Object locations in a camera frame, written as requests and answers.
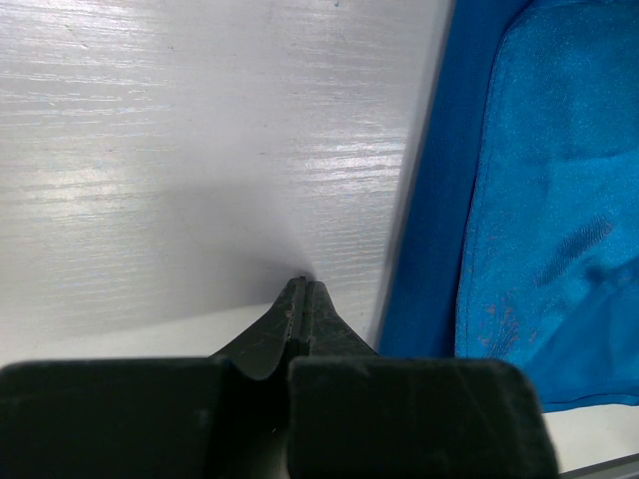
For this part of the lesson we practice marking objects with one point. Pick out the blue cloth napkin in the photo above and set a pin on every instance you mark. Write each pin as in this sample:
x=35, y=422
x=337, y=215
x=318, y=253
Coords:
x=519, y=237

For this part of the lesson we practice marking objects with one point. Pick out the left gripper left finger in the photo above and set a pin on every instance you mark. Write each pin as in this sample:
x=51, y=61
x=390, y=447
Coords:
x=181, y=417

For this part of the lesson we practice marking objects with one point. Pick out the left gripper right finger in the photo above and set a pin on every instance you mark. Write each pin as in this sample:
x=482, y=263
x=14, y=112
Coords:
x=354, y=414

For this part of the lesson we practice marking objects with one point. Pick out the aluminium rail frame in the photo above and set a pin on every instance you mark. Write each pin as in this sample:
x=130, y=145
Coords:
x=626, y=467

